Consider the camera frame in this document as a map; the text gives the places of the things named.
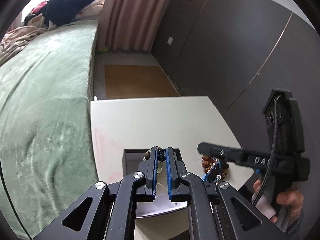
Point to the beige crumpled clothing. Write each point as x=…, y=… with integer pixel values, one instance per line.
x=16, y=40

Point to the small green floor object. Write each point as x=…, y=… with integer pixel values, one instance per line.
x=103, y=50

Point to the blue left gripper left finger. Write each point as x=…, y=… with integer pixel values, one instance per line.
x=151, y=175

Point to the white wall socket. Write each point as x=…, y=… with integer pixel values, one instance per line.
x=170, y=40

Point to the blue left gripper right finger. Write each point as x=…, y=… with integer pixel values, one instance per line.
x=172, y=174

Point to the dark clothes pile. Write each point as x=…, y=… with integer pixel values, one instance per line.
x=60, y=12

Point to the green bed blanket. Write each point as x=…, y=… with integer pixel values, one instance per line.
x=46, y=145

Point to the person's right hand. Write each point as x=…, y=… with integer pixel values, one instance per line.
x=292, y=199

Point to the pink curtain right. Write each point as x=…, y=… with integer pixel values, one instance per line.
x=130, y=24

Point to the white side table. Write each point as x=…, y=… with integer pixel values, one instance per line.
x=177, y=122

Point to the brown cardboard floor sheet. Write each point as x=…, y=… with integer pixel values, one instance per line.
x=133, y=81

